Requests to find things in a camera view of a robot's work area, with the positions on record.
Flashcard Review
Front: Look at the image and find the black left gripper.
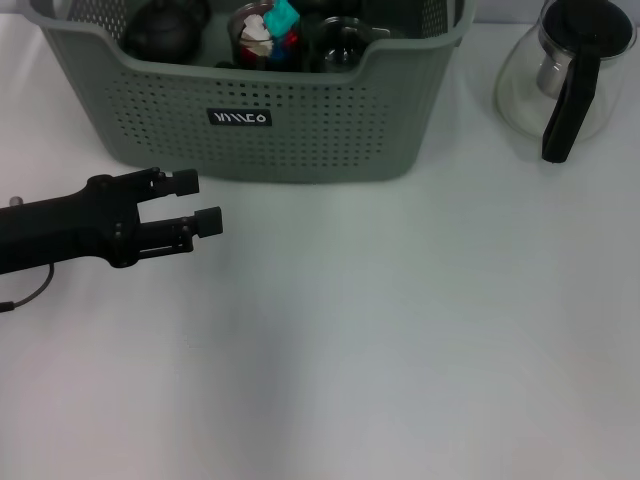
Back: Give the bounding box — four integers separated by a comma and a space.
0, 166, 224, 277

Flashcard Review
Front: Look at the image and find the glass jar with bricks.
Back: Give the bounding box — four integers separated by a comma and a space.
227, 0, 304, 71

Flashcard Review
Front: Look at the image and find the cyan square building brick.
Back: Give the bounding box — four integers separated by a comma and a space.
262, 0, 302, 31

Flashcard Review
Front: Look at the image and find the grey perforated storage bin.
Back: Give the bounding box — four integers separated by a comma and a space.
29, 0, 476, 185

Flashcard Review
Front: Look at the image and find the dark clay teapot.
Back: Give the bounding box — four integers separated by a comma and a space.
122, 0, 211, 64

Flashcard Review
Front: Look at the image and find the dark thin cable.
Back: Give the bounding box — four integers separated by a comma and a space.
0, 262, 56, 315

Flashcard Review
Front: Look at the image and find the glass pitcher black handle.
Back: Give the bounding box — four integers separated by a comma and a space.
492, 0, 636, 164

